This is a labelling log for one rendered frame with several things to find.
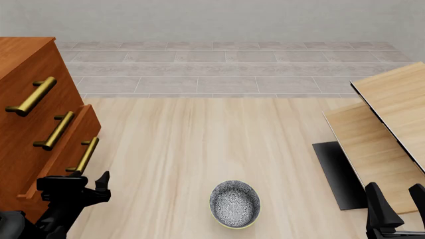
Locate brass drawer handle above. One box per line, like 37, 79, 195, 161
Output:
33, 110, 76, 151
65, 136, 100, 174
5, 76, 58, 118

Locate pale wooden two-tier shelf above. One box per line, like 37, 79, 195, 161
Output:
322, 61, 425, 215

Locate patterned grey bowl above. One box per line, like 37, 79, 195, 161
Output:
209, 179, 262, 230

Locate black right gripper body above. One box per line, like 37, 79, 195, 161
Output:
365, 225, 425, 239

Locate wooden cabinet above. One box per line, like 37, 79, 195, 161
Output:
0, 37, 102, 225

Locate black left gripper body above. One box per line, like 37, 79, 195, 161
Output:
74, 187, 112, 208

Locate wooden cabinet drawer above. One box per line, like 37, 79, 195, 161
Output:
0, 73, 84, 193
16, 104, 102, 225
0, 40, 73, 140

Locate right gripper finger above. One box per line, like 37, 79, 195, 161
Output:
408, 183, 425, 220
365, 181, 406, 234

